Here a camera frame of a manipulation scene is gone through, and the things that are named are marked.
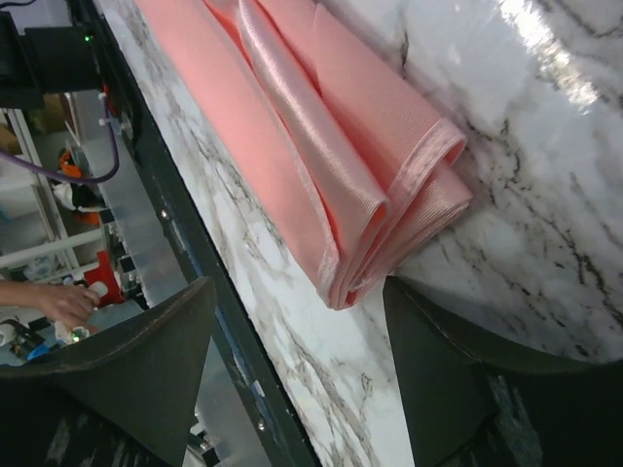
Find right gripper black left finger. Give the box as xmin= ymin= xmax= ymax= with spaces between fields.
xmin=1 ymin=277 xmax=216 ymax=466

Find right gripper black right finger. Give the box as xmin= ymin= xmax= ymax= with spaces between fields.
xmin=383 ymin=277 xmax=622 ymax=466

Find person's hand in background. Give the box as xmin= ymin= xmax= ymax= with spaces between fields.
xmin=1 ymin=280 xmax=100 ymax=330

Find pink cloth napkin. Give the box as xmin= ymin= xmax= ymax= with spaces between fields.
xmin=138 ymin=1 xmax=471 ymax=309

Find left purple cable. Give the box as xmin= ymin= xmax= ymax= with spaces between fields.
xmin=0 ymin=116 xmax=122 ymax=185

